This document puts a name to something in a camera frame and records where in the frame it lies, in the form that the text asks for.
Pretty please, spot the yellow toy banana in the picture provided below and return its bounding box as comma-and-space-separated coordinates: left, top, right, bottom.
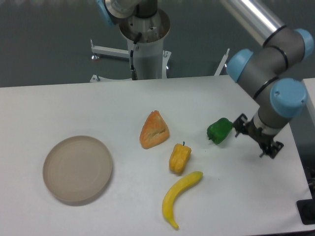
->
161, 171, 203, 230

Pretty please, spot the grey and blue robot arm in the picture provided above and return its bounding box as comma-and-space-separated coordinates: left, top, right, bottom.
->
91, 0, 315, 158

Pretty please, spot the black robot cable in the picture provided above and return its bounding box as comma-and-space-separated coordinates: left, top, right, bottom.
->
129, 32, 142, 81

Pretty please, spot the orange toy pastry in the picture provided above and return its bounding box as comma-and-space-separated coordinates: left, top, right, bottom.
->
139, 110, 170, 149

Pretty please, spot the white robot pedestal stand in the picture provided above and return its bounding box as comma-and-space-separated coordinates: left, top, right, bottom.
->
89, 8, 231, 83

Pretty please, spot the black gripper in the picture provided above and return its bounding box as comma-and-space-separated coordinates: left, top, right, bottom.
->
233, 114, 284, 159

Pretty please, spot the yellow toy pepper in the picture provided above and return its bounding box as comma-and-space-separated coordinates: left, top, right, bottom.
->
169, 142, 191, 174

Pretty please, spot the black box at table edge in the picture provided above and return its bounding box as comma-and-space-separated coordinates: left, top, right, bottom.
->
296, 199, 315, 225

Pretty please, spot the green toy pepper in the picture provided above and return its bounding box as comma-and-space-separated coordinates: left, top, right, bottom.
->
207, 118, 233, 145

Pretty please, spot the beige round plate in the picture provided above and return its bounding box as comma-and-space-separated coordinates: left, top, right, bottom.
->
42, 136, 113, 206

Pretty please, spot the white side table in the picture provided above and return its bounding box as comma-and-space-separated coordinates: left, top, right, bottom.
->
302, 78, 315, 127

